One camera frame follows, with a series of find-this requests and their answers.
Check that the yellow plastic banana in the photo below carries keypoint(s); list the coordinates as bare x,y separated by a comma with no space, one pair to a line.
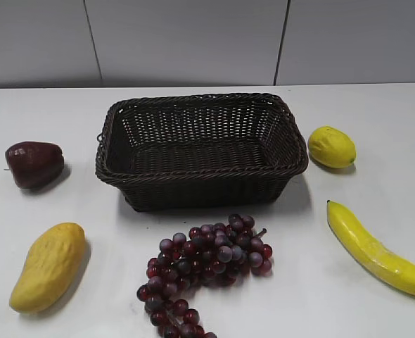
370,253

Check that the dark brown wicker basket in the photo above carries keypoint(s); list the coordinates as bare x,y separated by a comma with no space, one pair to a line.
200,151

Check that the purple plastic grape bunch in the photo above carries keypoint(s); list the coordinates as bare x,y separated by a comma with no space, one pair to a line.
214,255

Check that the yellow plastic lemon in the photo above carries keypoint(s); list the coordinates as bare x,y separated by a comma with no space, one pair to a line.
332,148

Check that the dark red wax apple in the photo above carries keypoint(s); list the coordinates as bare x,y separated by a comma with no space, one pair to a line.
34,164

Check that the yellow plastic mango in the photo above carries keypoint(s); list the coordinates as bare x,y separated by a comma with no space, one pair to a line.
50,267

